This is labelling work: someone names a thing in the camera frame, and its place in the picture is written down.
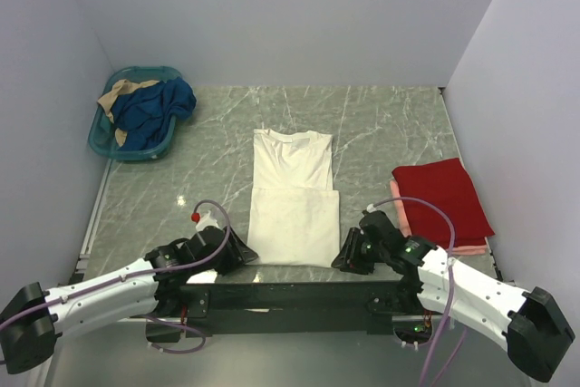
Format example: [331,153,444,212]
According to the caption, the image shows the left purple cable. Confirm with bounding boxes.
[0,198,232,365]

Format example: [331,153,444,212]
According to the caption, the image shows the tan t-shirt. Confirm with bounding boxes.
[98,79,161,151]

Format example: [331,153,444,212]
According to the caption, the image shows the folded pink t-shirt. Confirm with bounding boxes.
[390,179,488,256]

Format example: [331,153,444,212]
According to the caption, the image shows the blue t-shirt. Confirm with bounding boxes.
[99,77,197,152]

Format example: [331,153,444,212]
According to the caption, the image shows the aluminium rail frame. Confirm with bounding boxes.
[24,160,549,387]

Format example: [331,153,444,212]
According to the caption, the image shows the cream white t-shirt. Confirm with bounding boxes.
[247,129,340,267]

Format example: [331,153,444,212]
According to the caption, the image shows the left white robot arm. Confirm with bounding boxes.
[1,226,258,374]

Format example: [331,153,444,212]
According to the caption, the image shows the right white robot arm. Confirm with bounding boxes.
[332,210,575,382]

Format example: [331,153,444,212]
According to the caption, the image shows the black base beam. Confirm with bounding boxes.
[153,281,427,336]

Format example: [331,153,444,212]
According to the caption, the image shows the teal plastic laundry basket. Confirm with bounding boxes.
[88,66,182,161]

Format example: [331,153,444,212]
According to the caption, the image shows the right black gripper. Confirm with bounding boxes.
[330,227,389,276]

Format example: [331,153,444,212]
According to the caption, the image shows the folded red t-shirt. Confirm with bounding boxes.
[392,158,495,249]

